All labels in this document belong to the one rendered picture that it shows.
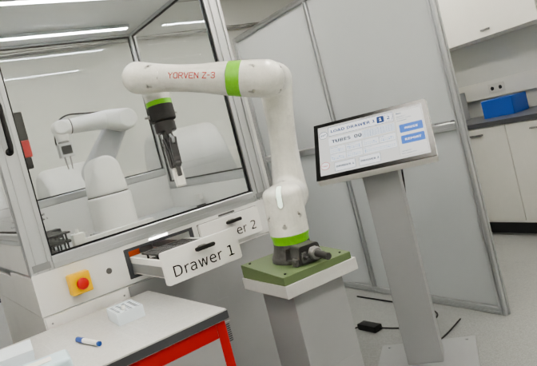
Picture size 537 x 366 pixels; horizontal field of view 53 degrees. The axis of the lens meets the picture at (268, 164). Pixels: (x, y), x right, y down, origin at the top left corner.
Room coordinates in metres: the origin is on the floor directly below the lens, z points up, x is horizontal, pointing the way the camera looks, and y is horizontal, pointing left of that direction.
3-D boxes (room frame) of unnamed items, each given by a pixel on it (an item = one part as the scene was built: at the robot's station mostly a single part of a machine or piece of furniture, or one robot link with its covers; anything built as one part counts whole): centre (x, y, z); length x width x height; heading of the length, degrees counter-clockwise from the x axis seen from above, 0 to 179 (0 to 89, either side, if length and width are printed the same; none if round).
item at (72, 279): (1.87, 0.74, 0.88); 0.07 x 0.05 x 0.07; 125
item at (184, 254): (1.81, 0.29, 0.87); 0.29 x 0.02 x 0.11; 125
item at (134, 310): (1.69, 0.55, 0.78); 0.12 x 0.08 x 0.04; 31
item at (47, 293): (2.49, 0.72, 0.87); 1.02 x 0.95 x 0.14; 125
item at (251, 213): (2.25, 0.22, 0.87); 0.29 x 0.02 x 0.11; 125
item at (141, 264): (1.98, 0.41, 0.86); 0.40 x 0.26 x 0.06; 35
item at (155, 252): (1.97, 0.41, 0.87); 0.22 x 0.18 x 0.06; 35
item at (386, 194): (2.39, -0.47, 0.51); 0.50 x 0.45 x 1.02; 161
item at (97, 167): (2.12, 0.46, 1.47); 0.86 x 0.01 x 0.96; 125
